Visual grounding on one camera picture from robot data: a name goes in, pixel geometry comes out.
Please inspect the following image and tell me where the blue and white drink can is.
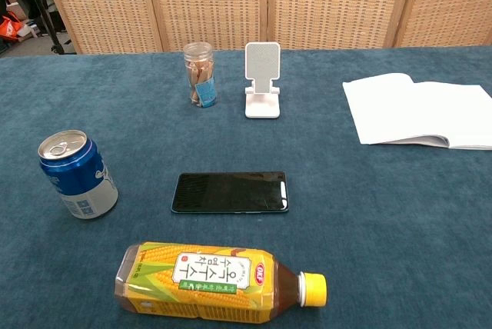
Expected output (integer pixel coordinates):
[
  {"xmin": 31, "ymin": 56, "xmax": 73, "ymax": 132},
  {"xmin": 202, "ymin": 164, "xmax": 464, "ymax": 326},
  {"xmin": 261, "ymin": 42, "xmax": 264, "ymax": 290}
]
[{"xmin": 37, "ymin": 129, "xmax": 119, "ymax": 220}]

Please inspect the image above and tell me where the blue table mat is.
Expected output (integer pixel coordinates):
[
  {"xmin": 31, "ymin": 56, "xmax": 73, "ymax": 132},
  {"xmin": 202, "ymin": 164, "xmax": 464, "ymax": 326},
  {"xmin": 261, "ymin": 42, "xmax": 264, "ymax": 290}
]
[{"xmin": 0, "ymin": 45, "xmax": 492, "ymax": 329}]

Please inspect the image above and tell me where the white folding phone stand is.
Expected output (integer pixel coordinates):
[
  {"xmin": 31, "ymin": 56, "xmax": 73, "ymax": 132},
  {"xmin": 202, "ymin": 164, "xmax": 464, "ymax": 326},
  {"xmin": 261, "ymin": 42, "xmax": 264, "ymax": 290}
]
[{"xmin": 244, "ymin": 41, "xmax": 281, "ymax": 119}]

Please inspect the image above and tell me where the woven wooden folding screen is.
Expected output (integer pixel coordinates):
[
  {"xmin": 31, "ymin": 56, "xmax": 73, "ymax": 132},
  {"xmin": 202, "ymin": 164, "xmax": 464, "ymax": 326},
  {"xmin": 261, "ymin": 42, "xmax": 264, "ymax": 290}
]
[{"xmin": 36, "ymin": 0, "xmax": 492, "ymax": 55}]

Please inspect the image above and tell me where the corn tea bottle yellow cap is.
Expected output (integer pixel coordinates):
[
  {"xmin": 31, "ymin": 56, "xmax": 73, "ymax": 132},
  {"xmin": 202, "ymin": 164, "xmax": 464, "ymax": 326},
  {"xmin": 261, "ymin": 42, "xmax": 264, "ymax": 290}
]
[{"xmin": 114, "ymin": 241, "xmax": 328, "ymax": 325}]

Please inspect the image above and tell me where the white and yellow book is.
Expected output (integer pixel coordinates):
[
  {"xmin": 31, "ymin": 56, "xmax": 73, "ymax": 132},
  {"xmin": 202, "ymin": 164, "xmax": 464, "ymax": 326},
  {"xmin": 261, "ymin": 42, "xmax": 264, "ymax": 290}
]
[{"xmin": 341, "ymin": 72, "xmax": 492, "ymax": 151}]

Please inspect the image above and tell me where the orange bag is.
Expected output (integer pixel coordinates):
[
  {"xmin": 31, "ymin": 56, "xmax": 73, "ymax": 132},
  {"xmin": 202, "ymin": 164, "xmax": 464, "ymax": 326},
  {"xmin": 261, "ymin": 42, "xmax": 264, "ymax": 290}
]
[{"xmin": 0, "ymin": 12, "xmax": 25, "ymax": 42}]

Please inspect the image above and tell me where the black tripod stand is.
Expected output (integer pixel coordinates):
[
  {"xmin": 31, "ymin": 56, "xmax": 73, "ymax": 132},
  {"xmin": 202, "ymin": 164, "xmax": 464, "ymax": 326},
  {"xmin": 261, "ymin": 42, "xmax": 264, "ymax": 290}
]
[{"xmin": 17, "ymin": 0, "xmax": 66, "ymax": 55}]

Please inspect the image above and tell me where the clear jar with wooden sticks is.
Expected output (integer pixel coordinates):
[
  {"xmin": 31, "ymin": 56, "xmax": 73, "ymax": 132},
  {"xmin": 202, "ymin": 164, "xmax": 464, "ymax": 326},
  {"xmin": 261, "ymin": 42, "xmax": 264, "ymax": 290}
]
[{"xmin": 182, "ymin": 41, "xmax": 218, "ymax": 108}]

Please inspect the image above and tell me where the black smartphone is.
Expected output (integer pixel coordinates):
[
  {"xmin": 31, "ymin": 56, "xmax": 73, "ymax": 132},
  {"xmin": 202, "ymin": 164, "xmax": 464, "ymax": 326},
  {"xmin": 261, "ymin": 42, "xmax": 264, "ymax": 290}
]
[{"xmin": 171, "ymin": 171, "xmax": 290, "ymax": 214}]

